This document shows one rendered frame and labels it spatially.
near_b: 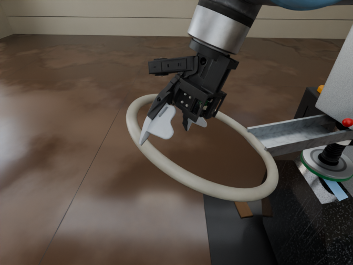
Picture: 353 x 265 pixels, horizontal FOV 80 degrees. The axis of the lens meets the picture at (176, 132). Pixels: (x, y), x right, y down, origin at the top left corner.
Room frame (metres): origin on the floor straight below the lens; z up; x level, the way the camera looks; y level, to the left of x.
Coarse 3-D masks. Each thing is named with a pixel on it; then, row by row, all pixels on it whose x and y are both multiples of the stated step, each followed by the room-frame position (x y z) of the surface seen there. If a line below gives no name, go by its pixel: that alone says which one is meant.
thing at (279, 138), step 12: (288, 120) 0.68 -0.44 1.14; (300, 120) 0.69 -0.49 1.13; (312, 120) 0.71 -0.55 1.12; (324, 120) 0.73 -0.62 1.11; (336, 120) 0.75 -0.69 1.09; (252, 132) 0.63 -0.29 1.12; (264, 132) 0.64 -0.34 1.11; (276, 132) 0.66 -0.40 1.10; (288, 132) 0.66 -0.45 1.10; (300, 132) 0.66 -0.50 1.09; (312, 132) 0.67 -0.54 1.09; (324, 132) 0.67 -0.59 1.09; (336, 132) 0.61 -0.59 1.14; (348, 132) 0.62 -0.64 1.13; (264, 144) 0.59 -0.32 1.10; (276, 144) 0.54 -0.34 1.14; (288, 144) 0.54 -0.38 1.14; (300, 144) 0.56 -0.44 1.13; (312, 144) 0.58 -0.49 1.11; (324, 144) 0.59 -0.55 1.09
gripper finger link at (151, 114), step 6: (168, 84) 0.34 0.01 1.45; (162, 90) 0.33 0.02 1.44; (168, 90) 0.33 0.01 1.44; (162, 96) 0.32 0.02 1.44; (168, 96) 0.33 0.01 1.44; (156, 102) 0.32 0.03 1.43; (162, 102) 0.32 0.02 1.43; (168, 102) 0.33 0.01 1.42; (150, 108) 0.32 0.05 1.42; (156, 108) 0.32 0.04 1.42; (150, 114) 0.31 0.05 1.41; (156, 114) 0.31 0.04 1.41
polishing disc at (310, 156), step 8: (304, 152) 0.76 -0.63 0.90; (312, 152) 0.76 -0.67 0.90; (320, 152) 0.76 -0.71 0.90; (304, 160) 0.71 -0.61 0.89; (312, 160) 0.70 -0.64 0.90; (344, 160) 0.70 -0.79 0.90; (312, 168) 0.66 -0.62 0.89; (320, 168) 0.65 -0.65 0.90; (328, 168) 0.65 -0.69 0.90; (336, 168) 0.65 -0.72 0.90; (344, 168) 0.65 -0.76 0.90; (352, 168) 0.65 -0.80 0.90; (328, 176) 0.61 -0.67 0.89; (336, 176) 0.61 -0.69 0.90; (344, 176) 0.61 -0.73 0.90
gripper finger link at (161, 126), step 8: (168, 104) 0.33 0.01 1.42; (160, 112) 0.32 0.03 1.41; (168, 112) 0.32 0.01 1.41; (152, 120) 0.31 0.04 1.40; (160, 120) 0.31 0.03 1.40; (168, 120) 0.30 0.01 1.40; (144, 128) 0.30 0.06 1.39; (152, 128) 0.30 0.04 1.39; (160, 128) 0.30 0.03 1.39; (168, 128) 0.29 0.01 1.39; (144, 136) 0.30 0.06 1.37; (160, 136) 0.29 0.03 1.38; (168, 136) 0.28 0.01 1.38
